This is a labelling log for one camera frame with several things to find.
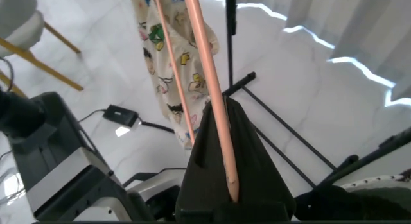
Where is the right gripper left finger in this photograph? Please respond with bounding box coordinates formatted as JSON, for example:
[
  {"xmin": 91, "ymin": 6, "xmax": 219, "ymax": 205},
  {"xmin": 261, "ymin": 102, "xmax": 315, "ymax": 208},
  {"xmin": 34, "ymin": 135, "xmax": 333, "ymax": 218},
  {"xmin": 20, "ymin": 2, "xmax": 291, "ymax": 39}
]
[{"xmin": 175, "ymin": 99, "xmax": 234, "ymax": 223}]

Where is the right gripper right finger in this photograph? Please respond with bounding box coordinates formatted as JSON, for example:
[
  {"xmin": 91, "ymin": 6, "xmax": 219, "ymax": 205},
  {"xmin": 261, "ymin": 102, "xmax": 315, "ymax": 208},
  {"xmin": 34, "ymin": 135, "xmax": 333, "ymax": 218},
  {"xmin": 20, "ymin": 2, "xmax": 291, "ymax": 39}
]
[{"xmin": 224, "ymin": 96, "xmax": 297, "ymax": 223}]

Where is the pink clothes hanger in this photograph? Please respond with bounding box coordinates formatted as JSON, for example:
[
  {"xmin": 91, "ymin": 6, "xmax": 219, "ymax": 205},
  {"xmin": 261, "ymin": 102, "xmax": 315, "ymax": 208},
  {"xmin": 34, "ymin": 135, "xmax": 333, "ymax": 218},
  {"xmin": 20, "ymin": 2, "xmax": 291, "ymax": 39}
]
[{"xmin": 153, "ymin": 0, "xmax": 241, "ymax": 204}]

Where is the cream printed garment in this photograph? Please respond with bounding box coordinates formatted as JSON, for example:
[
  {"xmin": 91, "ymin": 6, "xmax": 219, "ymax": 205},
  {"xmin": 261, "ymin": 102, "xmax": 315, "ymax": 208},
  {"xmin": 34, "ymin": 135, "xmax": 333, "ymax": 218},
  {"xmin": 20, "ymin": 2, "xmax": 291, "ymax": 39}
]
[{"xmin": 130, "ymin": 0, "xmax": 221, "ymax": 151}]

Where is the black clothes rack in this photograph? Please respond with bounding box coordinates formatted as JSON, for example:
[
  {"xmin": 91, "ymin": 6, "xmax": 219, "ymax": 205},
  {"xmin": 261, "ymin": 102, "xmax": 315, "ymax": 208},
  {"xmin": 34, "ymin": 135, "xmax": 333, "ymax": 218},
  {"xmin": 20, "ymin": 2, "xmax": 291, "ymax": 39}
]
[{"xmin": 222, "ymin": 0, "xmax": 411, "ymax": 189}]

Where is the black power adapter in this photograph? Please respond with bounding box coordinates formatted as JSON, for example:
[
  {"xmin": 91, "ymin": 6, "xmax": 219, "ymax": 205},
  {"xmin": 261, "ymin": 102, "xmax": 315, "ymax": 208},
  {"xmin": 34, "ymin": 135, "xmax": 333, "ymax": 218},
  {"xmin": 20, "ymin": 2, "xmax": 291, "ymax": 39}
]
[{"xmin": 102, "ymin": 104, "xmax": 141, "ymax": 128}]

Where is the white curtain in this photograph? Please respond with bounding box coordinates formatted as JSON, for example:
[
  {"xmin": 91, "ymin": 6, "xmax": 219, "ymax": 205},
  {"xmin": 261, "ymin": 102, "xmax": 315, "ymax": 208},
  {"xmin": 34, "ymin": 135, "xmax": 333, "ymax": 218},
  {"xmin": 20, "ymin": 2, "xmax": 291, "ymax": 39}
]
[{"xmin": 236, "ymin": 0, "xmax": 411, "ymax": 101}]

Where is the white chair with wooden legs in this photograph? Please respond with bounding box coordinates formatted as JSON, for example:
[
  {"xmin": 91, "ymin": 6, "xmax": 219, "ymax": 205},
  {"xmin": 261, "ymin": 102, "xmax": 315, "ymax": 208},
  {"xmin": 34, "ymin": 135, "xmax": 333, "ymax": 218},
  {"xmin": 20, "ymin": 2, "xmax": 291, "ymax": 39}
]
[{"xmin": 0, "ymin": 0, "xmax": 85, "ymax": 99}]

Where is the black power cord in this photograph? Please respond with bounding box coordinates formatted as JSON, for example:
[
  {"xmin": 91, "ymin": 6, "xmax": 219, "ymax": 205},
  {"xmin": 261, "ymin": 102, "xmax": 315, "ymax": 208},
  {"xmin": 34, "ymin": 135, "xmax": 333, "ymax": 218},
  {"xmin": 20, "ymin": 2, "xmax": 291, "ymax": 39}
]
[{"xmin": 139, "ymin": 120, "xmax": 177, "ymax": 134}]

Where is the thin grey cord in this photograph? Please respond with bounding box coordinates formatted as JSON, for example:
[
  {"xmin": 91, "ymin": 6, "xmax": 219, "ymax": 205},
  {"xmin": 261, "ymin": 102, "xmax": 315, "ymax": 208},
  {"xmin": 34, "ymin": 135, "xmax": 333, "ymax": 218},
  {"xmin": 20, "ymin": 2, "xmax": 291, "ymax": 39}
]
[{"xmin": 76, "ymin": 108, "xmax": 107, "ymax": 123}]

